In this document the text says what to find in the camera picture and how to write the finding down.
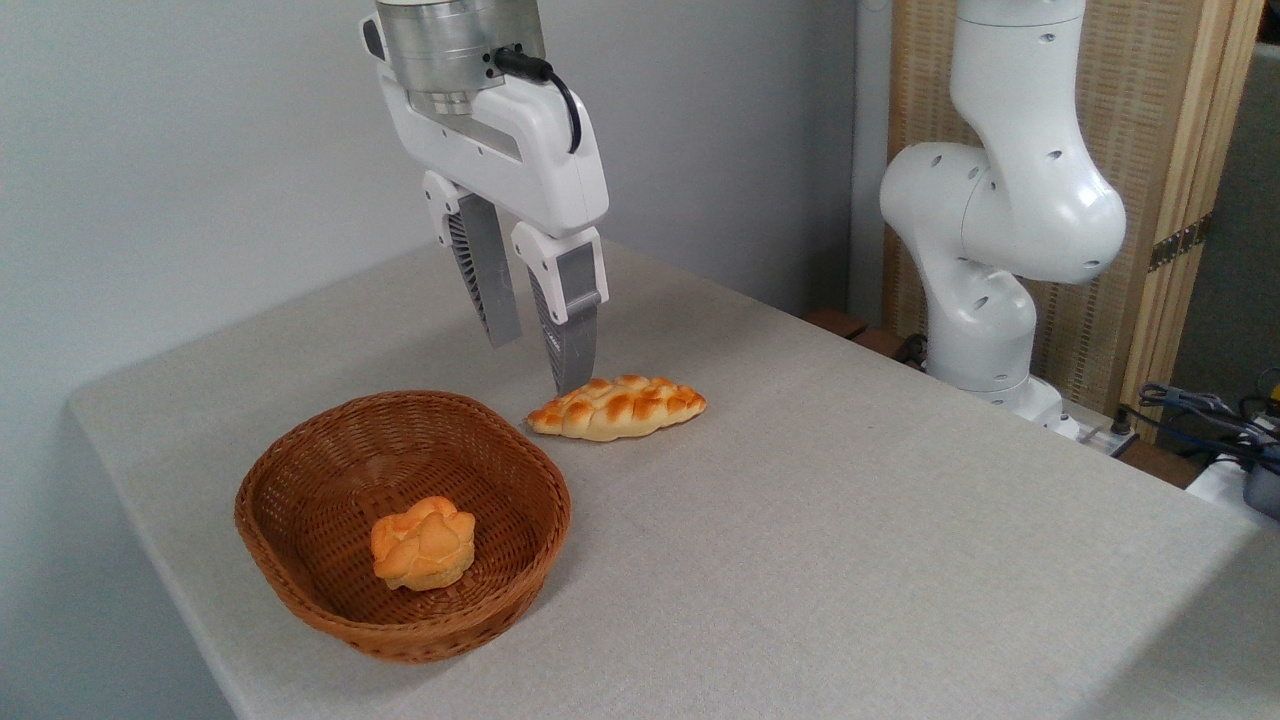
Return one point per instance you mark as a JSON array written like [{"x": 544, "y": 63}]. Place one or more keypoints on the brown wooden block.
[
  {"x": 880, "y": 343},
  {"x": 835, "y": 322}
]

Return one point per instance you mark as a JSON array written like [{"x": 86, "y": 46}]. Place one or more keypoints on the wooden folding screen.
[{"x": 1140, "y": 120}]

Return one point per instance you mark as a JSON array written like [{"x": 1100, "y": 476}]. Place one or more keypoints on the long braided bread loaf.
[{"x": 620, "y": 408}]

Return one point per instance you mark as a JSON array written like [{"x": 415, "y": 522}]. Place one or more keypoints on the brown wicker basket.
[{"x": 330, "y": 480}]

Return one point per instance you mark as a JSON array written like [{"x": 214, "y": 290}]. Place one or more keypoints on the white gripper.
[{"x": 530, "y": 165}]

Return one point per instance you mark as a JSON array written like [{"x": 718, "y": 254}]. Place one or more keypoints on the round golden bread roll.
[{"x": 425, "y": 545}]

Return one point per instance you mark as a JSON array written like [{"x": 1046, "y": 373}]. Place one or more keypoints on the black plug at robot base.
[{"x": 1122, "y": 422}]

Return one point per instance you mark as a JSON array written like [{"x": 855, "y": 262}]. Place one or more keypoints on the metal screen hinge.
[{"x": 1178, "y": 243}]

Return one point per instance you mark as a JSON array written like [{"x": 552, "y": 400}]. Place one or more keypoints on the white power strip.
[{"x": 1218, "y": 482}]

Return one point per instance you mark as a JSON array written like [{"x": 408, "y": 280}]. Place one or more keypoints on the grey box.
[{"x": 1264, "y": 492}]

